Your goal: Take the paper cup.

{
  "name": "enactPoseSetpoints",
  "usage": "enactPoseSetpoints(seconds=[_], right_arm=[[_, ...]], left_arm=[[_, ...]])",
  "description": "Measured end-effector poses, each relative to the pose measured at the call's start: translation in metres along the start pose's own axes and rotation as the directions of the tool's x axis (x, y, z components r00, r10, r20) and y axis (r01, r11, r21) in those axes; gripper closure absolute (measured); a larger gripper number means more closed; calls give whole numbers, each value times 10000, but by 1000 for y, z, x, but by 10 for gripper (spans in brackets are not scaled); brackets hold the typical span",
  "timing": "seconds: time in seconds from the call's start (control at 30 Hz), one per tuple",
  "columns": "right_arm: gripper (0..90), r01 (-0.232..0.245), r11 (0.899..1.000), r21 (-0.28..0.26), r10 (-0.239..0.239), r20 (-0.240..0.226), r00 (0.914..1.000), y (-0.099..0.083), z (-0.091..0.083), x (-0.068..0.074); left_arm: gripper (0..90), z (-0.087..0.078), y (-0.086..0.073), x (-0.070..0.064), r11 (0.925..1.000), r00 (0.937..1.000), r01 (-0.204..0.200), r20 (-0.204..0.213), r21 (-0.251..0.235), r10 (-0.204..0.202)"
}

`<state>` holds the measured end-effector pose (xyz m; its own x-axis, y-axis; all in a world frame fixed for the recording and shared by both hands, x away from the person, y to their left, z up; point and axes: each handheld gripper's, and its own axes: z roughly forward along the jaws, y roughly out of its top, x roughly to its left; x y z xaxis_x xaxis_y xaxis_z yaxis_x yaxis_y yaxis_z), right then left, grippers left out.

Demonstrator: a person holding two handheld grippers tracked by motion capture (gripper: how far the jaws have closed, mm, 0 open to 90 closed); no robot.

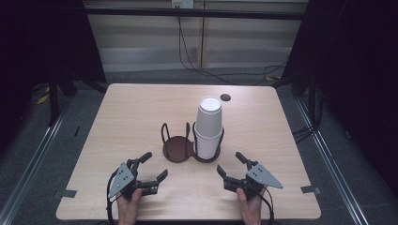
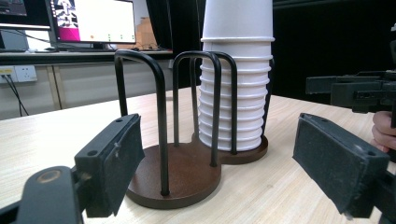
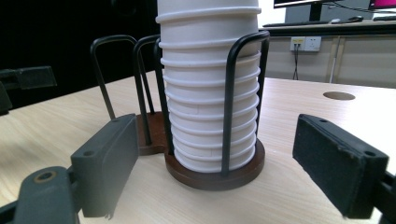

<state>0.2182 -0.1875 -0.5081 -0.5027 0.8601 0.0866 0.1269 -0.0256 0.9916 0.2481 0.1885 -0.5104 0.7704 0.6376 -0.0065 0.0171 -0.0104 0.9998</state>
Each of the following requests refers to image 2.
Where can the monitor with white screen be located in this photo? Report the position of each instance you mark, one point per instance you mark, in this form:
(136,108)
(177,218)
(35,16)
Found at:
(99,18)

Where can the cardboard box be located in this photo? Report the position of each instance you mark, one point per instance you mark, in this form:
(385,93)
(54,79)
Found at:
(146,34)

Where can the stack of white paper cups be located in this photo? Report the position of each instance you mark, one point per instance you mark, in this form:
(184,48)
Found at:
(236,25)

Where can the white wall power outlet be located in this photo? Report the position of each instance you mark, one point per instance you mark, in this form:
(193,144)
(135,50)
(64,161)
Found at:
(23,74)

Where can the black curtain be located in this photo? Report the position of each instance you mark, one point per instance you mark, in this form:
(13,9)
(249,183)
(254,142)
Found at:
(327,46)

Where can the dark office desk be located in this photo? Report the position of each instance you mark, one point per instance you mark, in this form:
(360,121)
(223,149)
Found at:
(77,57)

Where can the monitor with dark screen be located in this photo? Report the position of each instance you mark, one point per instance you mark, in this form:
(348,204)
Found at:
(18,12)

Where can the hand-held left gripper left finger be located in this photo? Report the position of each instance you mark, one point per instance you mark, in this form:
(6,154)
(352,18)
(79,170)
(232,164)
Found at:
(106,168)

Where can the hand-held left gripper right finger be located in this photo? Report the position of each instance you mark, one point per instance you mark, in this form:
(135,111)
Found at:
(336,165)

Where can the metal desk leg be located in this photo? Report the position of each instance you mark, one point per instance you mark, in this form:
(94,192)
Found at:
(56,87)

